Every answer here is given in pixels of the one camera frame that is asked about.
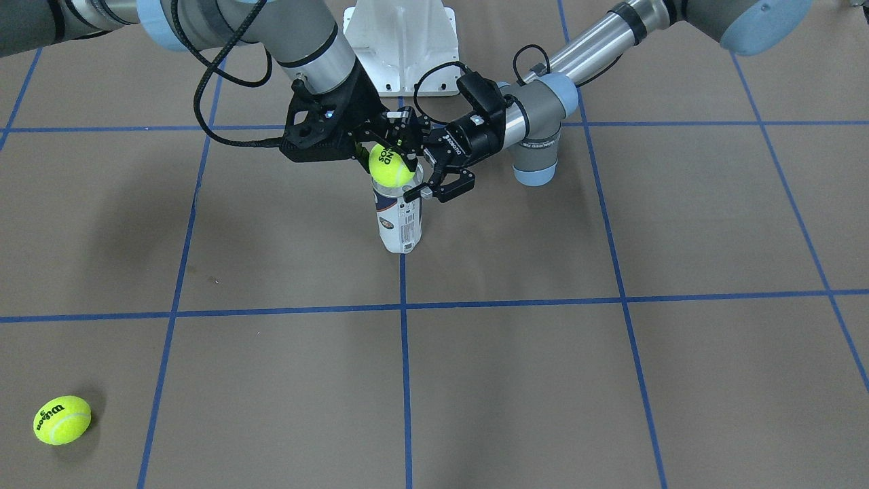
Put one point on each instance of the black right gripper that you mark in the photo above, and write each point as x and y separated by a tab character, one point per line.
360	102

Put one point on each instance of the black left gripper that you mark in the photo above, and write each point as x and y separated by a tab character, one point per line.
472	133

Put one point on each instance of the yellow Roland Garros tennis ball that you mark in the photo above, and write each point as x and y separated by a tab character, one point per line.
387	168

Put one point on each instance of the white tennis ball can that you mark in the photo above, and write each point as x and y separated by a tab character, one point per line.
399	222

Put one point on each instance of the yellow Wilson tennis ball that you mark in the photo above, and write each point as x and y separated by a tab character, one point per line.
62	420

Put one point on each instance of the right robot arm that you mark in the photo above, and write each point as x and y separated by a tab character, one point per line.
242	41

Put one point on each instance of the blue tape line lengthwise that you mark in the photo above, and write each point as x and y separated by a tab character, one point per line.
405	373

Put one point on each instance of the blue tape line crosswise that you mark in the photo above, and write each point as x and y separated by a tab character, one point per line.
215	313

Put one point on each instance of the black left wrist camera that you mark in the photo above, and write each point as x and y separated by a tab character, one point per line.
484	96

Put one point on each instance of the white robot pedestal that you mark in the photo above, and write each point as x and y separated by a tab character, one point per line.
399	41

